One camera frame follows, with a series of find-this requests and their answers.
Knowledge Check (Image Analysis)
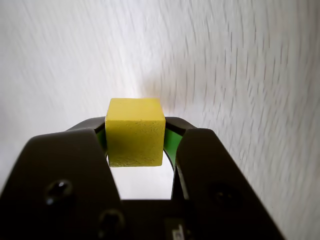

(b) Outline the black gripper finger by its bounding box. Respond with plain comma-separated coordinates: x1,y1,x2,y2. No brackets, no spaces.
0,115,127,240
162,116,287,240

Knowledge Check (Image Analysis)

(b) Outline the yellow wooden cube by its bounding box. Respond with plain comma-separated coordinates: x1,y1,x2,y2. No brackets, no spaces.
104,97,167,168

